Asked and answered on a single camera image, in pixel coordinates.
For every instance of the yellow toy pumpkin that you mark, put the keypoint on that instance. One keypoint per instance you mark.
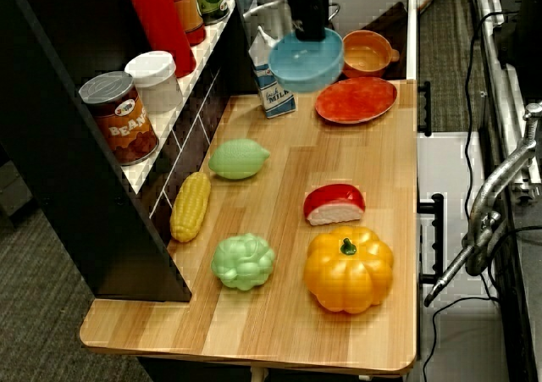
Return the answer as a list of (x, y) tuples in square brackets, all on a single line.
[(348, 272)]

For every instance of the light blue bowl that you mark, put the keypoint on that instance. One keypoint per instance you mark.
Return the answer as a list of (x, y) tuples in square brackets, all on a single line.
[(305, 66)]

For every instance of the green toy lettuce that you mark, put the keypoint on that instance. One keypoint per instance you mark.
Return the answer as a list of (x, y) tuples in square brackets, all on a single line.
[(243, 261)]

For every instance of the green toy lemon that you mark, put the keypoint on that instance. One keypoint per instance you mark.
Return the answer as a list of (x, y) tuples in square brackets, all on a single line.
[(238, 159)]

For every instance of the silver metal pot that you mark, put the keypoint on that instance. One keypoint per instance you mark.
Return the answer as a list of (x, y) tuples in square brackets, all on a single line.
[(264, 8)]

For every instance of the grey metal clamp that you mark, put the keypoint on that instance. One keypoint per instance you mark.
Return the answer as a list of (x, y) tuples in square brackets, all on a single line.
[(487, 204)]

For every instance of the beans can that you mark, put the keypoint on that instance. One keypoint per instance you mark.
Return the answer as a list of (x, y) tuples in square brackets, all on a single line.
[(120, 121)]

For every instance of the aluminium frame rail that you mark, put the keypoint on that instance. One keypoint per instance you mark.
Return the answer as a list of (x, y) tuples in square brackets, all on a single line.
[(497, 73)]

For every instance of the red orange plate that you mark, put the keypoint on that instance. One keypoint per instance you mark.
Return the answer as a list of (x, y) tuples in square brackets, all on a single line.
[(356, 100)]

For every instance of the white blue milk carton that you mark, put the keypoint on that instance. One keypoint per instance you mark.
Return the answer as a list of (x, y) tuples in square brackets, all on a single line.
[(275, 98)]

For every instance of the white lidded jar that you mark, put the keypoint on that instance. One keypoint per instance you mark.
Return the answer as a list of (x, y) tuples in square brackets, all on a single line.
[(154, 83)]

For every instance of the black shelf unit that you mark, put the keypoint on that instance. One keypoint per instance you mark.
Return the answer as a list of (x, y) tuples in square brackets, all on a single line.
[(76, 157)]

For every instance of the orange label bottle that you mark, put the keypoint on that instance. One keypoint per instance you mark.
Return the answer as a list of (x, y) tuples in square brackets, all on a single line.
[(186, 9)]

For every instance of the yellow toy corn cob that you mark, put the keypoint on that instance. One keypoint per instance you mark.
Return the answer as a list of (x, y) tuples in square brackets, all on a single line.
[(190, 207)]

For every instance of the red ketchup bottle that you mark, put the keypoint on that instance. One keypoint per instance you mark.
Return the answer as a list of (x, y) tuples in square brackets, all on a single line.
[(163, 22)]

